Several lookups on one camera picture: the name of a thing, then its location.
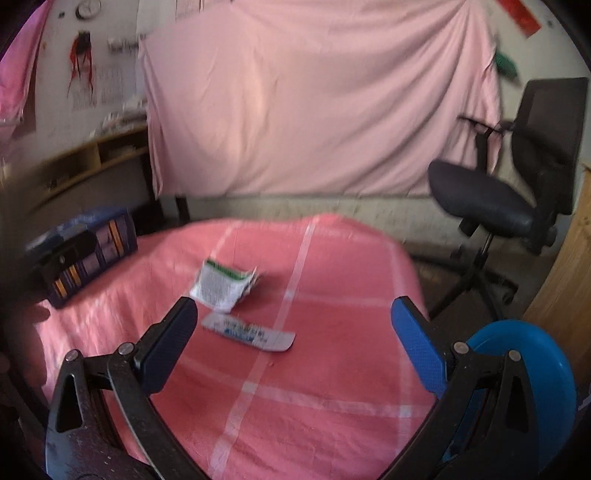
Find wall calendar sheet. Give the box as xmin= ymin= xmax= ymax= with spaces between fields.
xmin=71 ymin=65 xmax=125 ymax=112

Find red paper strip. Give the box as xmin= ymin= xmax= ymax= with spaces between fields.
xmin=499 ymin=0 xmax=542 ymax=38

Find white packet with blue print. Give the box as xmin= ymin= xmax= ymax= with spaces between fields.
xmin=202 ymin=311 xmax=296 ymax=354

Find pink checked blanket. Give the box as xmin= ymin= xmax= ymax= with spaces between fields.
xmin=34 ymin=213 xmax=444 ymax=480

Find paper sheet on wall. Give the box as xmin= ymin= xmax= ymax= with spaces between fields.
xmin=175 ymin=0 xmax=206 ymax=19

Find blue cardboard box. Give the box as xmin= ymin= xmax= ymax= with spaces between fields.
xmin=25 ymin=208 xmax=138 ymax=309

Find pink window curtain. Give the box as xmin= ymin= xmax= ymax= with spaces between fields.
xmin=0 ymin=0 xmax=54 ymax=123

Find white items on shelf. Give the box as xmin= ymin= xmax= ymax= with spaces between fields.
xmin=99 ymin=99 xmax=148 ymax=132

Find white packet with green edge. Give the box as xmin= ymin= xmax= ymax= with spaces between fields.
xmin=189 ymin=259 xmax=263 ymax=312

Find wooden cabinet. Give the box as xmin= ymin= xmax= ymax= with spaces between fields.
xmin=524 ymin=166 xmax=591 ymax=352

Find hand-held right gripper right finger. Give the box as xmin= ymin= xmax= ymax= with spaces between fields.
xmin=381 ymin=296 xmax=539 ymax=480

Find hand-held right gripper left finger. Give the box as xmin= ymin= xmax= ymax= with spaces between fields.
xmin=46 ymin=296 xmax=211 ymax=480

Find red hanging ornament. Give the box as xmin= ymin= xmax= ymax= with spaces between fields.
xmin=67 ymin=30 xmax=98 ymax=97

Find wooden shelf desk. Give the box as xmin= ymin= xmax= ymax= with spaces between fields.
xmin=28 ymin=124 xmax=158 ymax=217

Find black office chair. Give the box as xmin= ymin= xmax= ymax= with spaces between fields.
xmin=427 ymin=78 xmax=589 ymax=319

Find hung pink sheet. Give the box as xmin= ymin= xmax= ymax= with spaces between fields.
xmin=139 ymin=0 xmax=504 ymax=199

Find green wall decoration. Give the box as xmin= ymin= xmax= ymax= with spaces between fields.
xmin=493 ymin=51 xmax=520 ymax=79

